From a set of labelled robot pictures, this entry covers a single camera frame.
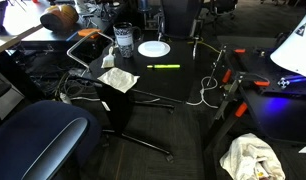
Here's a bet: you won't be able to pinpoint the grey cabinet box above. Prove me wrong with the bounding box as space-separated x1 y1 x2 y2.
0 86 26 121

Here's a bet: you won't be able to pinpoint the yellow floor cable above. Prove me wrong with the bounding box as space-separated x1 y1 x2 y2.
187 39 223 55

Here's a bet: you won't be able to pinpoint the light wooden desk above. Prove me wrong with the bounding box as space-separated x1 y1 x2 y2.
0 0 44 57

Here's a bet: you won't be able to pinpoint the flat orange tool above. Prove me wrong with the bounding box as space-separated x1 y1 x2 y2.
77 28 103 39

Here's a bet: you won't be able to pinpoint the black robot mount stand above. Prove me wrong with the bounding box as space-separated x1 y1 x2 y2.
202 43 306 180

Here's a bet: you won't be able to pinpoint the crumpled white napkin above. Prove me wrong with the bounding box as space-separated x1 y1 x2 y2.
96 67 141 94

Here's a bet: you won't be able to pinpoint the white round plate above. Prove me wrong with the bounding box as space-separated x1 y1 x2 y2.
137 40 171 58

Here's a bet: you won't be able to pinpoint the thin metal rod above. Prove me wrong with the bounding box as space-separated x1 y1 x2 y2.
206 46 227 88

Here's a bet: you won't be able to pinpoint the black mug with white pattern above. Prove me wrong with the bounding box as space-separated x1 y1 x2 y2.
112 21 142 59

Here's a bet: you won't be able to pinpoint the black high-back office chair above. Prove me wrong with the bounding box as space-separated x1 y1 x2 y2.
157 0 206 61

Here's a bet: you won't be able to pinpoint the white power cord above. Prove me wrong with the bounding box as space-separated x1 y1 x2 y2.
70 95 162 105

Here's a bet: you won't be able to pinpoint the black office desk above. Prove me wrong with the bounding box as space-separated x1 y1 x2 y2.
21 0 127 52

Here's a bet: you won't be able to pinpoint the navy office chair mesh back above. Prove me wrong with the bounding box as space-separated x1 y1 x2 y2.
0 100 102 180

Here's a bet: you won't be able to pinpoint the black table pedestal base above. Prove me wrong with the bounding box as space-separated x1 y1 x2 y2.
98 81 177 163

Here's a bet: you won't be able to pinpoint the yellow-green marker pen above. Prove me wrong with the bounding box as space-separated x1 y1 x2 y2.
146 63 181 70

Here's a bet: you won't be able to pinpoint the orange-handled bar clamp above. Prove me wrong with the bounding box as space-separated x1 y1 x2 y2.
221 48 247 85
232 71 271 119

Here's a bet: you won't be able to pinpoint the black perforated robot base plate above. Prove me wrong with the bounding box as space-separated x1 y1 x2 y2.
226 46 306 98

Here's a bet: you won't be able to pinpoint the white power strip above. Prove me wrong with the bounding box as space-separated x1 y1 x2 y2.
58 92 73 105

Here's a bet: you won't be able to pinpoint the cream cloth heap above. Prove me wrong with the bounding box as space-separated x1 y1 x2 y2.
219 132 287 180

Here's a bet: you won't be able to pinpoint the tangled black floor cables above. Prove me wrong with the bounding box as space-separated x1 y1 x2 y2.
42 68 104 101

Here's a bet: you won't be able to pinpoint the looped white floor cable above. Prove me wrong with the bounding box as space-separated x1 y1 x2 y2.
185 75 221 110

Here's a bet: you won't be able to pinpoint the chrome tube table handle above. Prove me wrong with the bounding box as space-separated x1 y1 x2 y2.
66 31 116 73

